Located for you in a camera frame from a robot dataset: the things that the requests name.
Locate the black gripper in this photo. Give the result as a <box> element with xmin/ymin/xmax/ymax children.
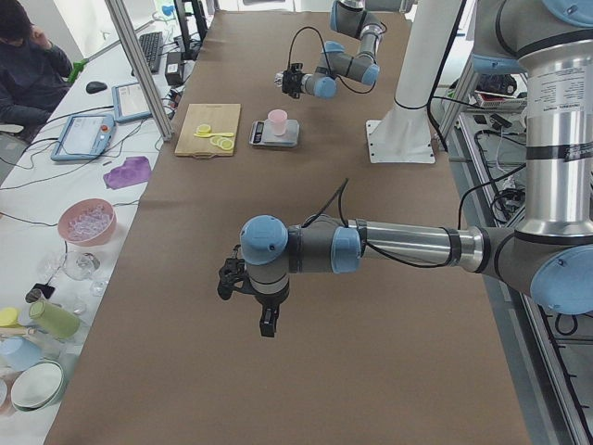
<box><xmin>250</xmin><ymin>281</ymin><xmax>289</xmax><ymax>337</ymax></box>
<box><xmin>289</xmin><ymin>72</ymin><xmax>306</xmax><ymax>95</ymax></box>

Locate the pink plastic cup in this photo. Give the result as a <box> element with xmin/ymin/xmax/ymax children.
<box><xmin>268</xmin><ymin>108</ymin><xmax>287</xmax><ymax>136</ymax></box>

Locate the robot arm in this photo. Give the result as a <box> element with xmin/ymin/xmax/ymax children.
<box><xmin>236</xmin><ymin>1</ymin><xmax>592</xmax><ymax>337</ymax></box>
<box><xmin>275</xmin><ymin>1</ymin><xmax>385</xmax><ymax>99</ymax></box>

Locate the grey kitchen scale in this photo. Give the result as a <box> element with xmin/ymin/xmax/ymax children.
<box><xmin>249</xmin><ymin>120</ymin><xmax>300</xmax><ymax>147</ymax></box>

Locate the green plastic cup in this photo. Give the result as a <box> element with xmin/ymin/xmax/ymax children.
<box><xmin>29</xmin><ymin>300</ymin><xmax>81</xmax><ymax>339</ymax></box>

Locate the light blue cup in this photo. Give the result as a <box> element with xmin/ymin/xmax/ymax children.
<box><xmin>1</xmin><ymin>337</ymin><xmax>43</xmax><ymax>371</ymax></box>

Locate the yellow plastic cup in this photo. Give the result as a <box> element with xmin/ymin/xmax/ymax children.
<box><xmin>0</xmin><ymin>307</ymin><xmax>21</xmax><ymax>328</ymax></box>

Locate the wooden cutting board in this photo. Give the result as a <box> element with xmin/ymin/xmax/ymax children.
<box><xmin>174</xmin><ymin>104</ymin><xmax>241</xmax><ymax>159</ymax></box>

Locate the yellow lemon slice row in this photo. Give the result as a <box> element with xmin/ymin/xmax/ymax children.
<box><xmin>209</xmin><ymin>135</ymin><xmax>234</xmax><ymax>151</ymax></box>

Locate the black power adapter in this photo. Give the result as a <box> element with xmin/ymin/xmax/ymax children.
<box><xmin>165</xmin><ymin>51</ymin><xmax>184</xmax><ymax>86</ymax></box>

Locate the black keyboard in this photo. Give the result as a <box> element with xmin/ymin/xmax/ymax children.
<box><xmin>138</xmin><ymin>32</ymin><xmax>163</xmax><ymax>73</ymax></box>

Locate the blue teach pendant far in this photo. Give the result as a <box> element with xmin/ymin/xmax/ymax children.
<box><xmin>111</xmin><ymin>83</ymin><xmax>152</xmax><ymax>123</ymax></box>

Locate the blue teach pendant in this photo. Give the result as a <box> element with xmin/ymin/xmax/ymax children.
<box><xmin>111</xmin><ymin>83</ymin><xmax>152</xmax><ymax>123</ymax></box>
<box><xmin>50</xmin><ymin>114</ymin><xmax>115</xmax><ymax>162</ymax></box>

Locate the purple cloth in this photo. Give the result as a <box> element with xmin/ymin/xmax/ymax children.
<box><xmin>103</xmin><ymin>156</ymin><xmax>152</xmax><ymax>190</ymax></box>

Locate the clear wine glass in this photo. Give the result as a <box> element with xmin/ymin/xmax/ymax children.
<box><xmin>61</xmin><ymin>251</ymin><xmax>100</xmax><ymax>281</ymax></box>

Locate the black computer mouse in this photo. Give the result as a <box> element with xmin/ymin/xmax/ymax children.
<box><xmin>85</xmin><ymin>81</ymin><xmax>107</xmax><ymax>95</ymax></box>

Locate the pink bowl with ice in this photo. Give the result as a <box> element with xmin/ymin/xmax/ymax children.
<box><xmin>57</xmin><ymin>198</ymin><xmax>117</xmax><ymax>247</ymax></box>

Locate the blue teach pendant near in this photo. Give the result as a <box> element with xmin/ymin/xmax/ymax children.
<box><xmin>50</xmin><ymin>114</ymin><xmax>115</xmax><ymax>162</ymax></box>

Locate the green white bowl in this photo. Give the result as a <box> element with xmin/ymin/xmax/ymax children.
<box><xmin>10</xmin><ymin>360</ymin><xmax>67</xmax><ymax>412</ymax></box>

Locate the seated person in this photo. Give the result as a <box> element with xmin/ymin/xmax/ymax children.
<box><xmin>1</xmin><ymin>0</ymin><xmax>73</xmax><ymax>142</ymax></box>

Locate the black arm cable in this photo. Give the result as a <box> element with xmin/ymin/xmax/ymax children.
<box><xmin>300</xmin><ymin>177</ymin><xmax>469</xmax><ymax>269</ymax></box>

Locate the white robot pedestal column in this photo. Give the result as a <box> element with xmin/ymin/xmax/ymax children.
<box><xmin>366</xmin><ymin>0</ymin><xmax>465</xmax><ymax>163</ymax></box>

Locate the aluminium frame post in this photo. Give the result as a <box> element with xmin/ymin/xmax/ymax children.
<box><xmin>105</xmin><ymin>0</ymin><xmax>173</xmax><ymax>142</ymax></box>

